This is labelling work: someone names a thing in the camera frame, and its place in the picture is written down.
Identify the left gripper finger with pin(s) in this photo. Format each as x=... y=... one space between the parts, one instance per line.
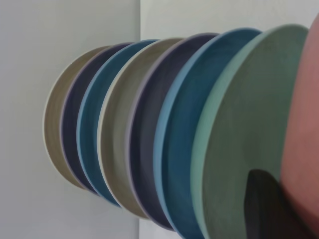
x=264 y=211

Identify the pink plate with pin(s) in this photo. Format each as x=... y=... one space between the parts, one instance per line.
x=304 y=124

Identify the green plate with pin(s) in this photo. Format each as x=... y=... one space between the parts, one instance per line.
x=236 y=124

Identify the blue plate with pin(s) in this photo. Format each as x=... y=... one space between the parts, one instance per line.
x=179 y=139
x=89 y=124

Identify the dark purple plate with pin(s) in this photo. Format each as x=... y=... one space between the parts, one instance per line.
x=71 y=119
x=142 y=134

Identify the beige plate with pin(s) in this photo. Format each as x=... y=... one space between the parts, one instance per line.
x=56 y=119
x=114 y=129

